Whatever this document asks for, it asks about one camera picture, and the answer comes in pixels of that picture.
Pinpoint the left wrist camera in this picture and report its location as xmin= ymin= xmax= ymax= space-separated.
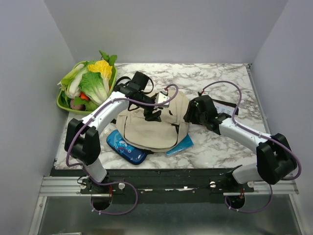
xmin=155 ymin=92 xmax=170 ymax=108

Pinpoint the green vegetable basket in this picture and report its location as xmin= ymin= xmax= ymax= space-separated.
xmin=57 ymin=60 xmax=116 ymax=115

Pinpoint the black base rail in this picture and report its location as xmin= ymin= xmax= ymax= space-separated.
xmin=50 ymin=168 xmax=254 ymax=206

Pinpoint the yellow toy cabbage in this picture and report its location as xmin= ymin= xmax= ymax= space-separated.
xmin=88 ymin=60 xmax=113 ymax=87

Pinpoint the beige canvas student bag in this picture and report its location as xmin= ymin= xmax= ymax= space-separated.
xmin=111 ymin=76 xmax=239 ymax=154

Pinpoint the green toy lettuce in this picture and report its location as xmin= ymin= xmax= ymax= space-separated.
xmin=79 ymin=71 xmax=108 ymax=105

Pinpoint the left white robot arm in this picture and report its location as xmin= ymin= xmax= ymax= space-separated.
xmin=65 ymin=71 xmax=161 ymax=193

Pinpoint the white toy bok choy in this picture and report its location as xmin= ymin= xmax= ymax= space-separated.
xmin=57 ymin=61 xmax=87 ymax=99

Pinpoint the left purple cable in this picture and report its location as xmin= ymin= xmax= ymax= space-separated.
xmin=66 ymin=83 xmax=179 ymax=215

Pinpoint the orange toy carrot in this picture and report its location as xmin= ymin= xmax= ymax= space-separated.
xmin=80 ymin=93 xmax=89 ymax=101

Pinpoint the blue notebook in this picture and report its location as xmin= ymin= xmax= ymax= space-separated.
xmin=166 ymin=134 xmax=194 ymax=156

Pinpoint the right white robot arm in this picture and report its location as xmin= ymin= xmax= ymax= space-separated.
xmin=184 ymin=95 xmax=297 ymax=192

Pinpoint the white flower cover book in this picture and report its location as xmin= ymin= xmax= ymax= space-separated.
xmin=213 ymin=101 xmax=236 ymax=116

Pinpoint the blue pencil case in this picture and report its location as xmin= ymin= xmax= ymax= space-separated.
xmin=106 ymin=130 xmax=148 ymax=165

